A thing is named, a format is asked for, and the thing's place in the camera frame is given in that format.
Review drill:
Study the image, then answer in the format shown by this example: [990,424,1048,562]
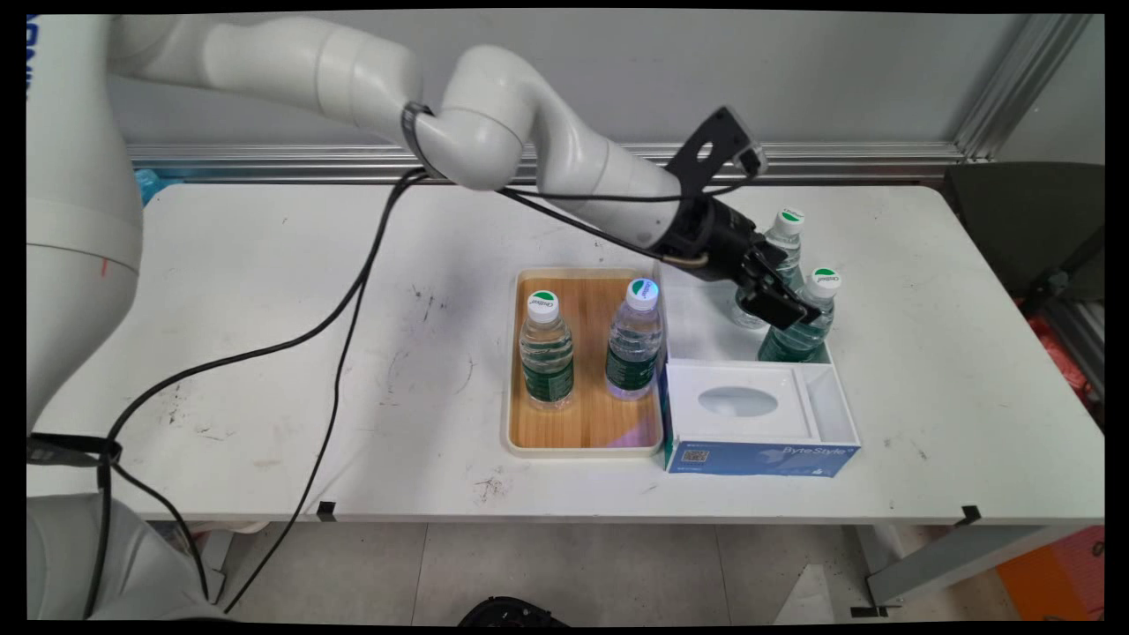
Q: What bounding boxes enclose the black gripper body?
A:
[657,198,759,283]

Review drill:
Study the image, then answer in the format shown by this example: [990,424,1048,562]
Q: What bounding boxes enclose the green-label water bottle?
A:
[519,289,576,411]
[757,267,843,362]
[605,278,664,400]
[732,207,806,329]

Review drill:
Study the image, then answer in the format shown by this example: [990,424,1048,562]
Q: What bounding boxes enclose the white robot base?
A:
[26,492,226,620]

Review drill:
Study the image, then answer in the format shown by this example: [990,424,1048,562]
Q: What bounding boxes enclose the white and blue cardboard box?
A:
[657,256,861,479]

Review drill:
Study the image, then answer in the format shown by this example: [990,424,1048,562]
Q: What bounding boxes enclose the cream tray with wooden bottom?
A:
[503,267,667,458]

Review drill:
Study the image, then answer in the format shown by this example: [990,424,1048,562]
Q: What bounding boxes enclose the red bag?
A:
[1014,300,1103,424]

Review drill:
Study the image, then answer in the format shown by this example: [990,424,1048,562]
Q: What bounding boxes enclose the white table leg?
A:
[851,525,1059,611]

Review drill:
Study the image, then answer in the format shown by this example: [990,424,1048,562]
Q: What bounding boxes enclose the orange box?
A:
[997,527,1105,620]

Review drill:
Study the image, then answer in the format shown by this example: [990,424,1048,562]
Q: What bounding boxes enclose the black round floor object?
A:
[459,597,567,627]

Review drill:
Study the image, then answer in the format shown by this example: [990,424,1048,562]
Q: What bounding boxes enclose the aluminium frame rail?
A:
[128,141,971,186]

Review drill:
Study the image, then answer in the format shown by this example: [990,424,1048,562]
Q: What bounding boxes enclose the aluminium frame post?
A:
[957,13,1095,160]

